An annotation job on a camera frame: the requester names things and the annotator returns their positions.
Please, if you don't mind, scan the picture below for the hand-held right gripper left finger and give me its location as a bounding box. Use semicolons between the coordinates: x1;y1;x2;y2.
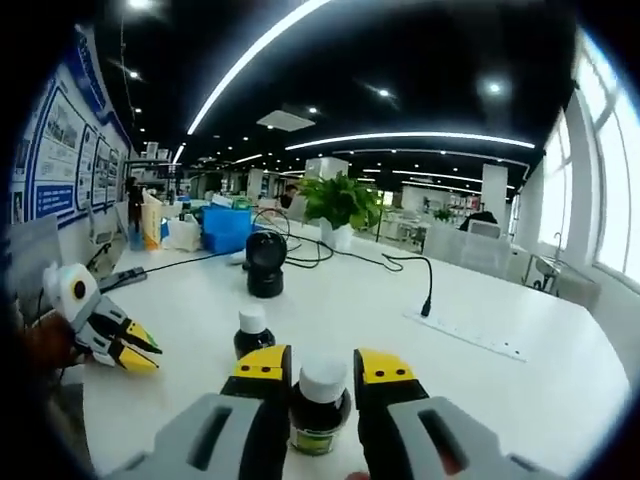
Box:
107;343;294;480

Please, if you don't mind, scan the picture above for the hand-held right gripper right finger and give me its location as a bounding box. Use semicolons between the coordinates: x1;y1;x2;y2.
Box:
353;348;564;480

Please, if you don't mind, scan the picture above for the small dark medicine bottle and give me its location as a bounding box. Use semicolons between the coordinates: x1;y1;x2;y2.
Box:
233;303;277;362

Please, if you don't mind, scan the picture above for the large green-label medicine bottle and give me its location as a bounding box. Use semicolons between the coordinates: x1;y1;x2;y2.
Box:
288;352;354;457

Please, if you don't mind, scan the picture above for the person's left hand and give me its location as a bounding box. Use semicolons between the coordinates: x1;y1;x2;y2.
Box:
19;310;87;371

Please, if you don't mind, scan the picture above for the grey power strip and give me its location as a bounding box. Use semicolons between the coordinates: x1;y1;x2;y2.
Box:
97;267;148;294

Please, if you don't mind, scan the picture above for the yellow white bag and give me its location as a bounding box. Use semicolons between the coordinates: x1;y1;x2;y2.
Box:
141;188;164;251

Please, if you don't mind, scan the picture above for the white plastic bag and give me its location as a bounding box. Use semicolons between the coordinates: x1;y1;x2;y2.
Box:
162;215;204;253

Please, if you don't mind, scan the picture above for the blue plastic crate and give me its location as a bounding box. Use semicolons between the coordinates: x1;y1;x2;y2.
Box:
201;204;253;253

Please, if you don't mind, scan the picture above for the metal storage shelf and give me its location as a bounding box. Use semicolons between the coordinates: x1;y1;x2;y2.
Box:
127;142;176;201

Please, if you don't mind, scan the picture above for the black barcode scanner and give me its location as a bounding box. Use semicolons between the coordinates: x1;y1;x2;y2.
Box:
244;230;288;300

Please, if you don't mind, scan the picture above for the metal sink with faucet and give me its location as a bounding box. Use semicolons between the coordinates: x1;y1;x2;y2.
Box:
529;231;601;306

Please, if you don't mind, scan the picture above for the green potted plant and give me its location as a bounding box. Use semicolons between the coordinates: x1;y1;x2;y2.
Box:
296;171;387;251

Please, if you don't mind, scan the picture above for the white square pillar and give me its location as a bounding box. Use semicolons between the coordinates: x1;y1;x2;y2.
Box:
480;163;509;224

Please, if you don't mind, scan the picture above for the narrow bright window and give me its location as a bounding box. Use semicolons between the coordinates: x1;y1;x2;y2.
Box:
539;107;574;261

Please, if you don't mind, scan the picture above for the ceiling air vent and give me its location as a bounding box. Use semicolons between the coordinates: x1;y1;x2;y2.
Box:
256;103;316;132

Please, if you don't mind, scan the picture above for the long ceiling light strip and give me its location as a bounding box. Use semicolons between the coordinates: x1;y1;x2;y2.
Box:
187;0;332;136
284;131;536;152

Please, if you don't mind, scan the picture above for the large bright window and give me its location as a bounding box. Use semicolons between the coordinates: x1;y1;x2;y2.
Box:
574;29;640;276

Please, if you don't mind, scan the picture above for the black gooseneck cable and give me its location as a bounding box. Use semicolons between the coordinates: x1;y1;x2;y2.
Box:
382;252;434;319

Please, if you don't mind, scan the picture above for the blue white wall poster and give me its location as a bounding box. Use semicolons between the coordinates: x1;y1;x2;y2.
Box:
9;24;132;226

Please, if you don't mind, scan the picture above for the black scanner cable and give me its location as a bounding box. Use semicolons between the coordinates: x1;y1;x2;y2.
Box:
251;207;335;270

